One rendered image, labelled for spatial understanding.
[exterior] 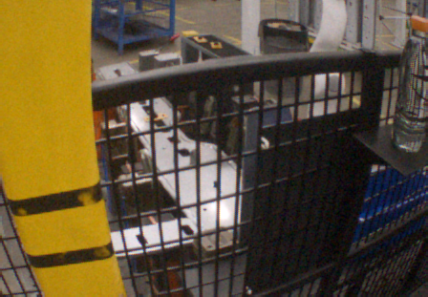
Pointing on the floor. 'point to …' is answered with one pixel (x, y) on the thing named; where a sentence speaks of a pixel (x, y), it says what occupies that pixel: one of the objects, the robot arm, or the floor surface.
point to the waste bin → (270, 37)
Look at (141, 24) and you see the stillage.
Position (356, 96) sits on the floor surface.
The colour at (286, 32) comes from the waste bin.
